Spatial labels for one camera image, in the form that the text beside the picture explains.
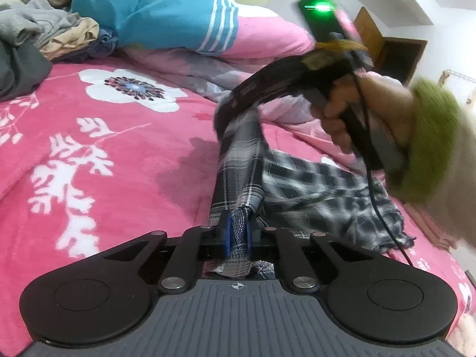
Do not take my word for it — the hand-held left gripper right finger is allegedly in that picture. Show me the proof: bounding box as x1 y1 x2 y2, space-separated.
245 220 376 294

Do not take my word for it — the pink grey blue quilt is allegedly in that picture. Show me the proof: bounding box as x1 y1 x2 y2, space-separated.
71 0 376 172

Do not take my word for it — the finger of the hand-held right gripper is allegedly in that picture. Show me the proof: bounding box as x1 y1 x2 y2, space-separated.
215 59 315 136

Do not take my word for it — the light grey cloth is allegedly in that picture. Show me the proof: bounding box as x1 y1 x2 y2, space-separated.
0 0 80 47

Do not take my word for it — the tan cloth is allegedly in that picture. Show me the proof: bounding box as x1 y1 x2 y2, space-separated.
39 18 100 60

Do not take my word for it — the dark grey cloth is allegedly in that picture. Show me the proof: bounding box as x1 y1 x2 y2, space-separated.
0 39 53 101

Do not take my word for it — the black cable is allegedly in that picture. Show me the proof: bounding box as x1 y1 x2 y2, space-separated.
350 56 415 268

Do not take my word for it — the white wall hook rack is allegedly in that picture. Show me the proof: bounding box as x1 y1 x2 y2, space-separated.
446 69 476 83

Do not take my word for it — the person's right hand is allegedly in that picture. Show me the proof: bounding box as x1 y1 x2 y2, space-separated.
310 75 415 154

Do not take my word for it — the black white plaid garment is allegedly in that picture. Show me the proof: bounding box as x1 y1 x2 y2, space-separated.
203 113 415 279

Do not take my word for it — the navy cloth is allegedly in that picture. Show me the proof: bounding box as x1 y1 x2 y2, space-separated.
56 30 120 64

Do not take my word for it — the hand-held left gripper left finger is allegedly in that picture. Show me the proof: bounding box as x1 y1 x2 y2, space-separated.
95 213 233 294

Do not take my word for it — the pink floral bed sheet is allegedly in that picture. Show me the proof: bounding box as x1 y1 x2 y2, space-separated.
0 59 476 357

